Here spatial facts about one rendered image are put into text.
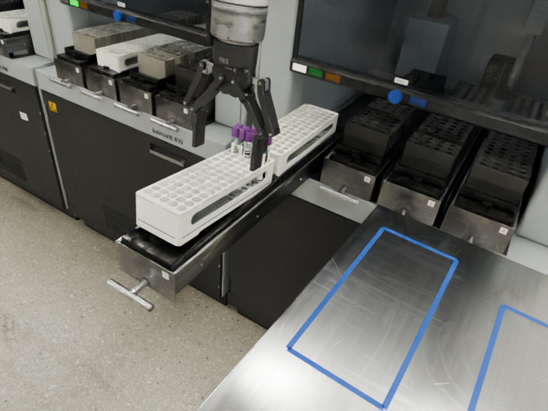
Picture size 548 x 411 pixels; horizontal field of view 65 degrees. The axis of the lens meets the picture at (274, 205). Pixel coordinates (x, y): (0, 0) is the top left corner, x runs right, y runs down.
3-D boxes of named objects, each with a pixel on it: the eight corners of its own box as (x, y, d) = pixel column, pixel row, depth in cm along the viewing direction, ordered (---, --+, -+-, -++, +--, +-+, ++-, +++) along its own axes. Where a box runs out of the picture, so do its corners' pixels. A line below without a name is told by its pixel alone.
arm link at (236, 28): (248, 9, 64) (243, 50, 67) (279, 7, 71) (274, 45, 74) (199, -3, 67) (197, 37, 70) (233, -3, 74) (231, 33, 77)
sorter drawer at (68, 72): (190, 41, 197) (189, 19, 192) (214, 48, 192) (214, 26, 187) (45, 81, 145) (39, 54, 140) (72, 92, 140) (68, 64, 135)
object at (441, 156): (449, 176, 101) (458, 153, 97) (447, 180, 99) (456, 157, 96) (401, 160, 105) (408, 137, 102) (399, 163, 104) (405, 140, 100)
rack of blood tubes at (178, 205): (234, 170, 98) (237, 144, 95) (271, 185, 94) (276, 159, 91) (134, 223, 75) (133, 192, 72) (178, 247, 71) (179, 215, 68)
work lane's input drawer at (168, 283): (300, 139, 128) (304, 110, 123) (342, 154, 123) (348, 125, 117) (99, 284, 76) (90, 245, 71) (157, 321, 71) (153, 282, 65)
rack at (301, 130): (302, 124, 121) (306, 103, 117) (335, 134, 117) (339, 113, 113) (240, 165, 99) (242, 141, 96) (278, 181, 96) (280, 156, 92)
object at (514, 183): (519, 201, 95) (531, 178, 91) (518, 205, 93) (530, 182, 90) (466, 182, 99) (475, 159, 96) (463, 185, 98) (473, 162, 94)
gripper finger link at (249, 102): (240, 77, 77) (246, 73, 76) (269, 134, 78) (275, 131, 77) (227, 81, 74) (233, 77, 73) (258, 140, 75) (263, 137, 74)
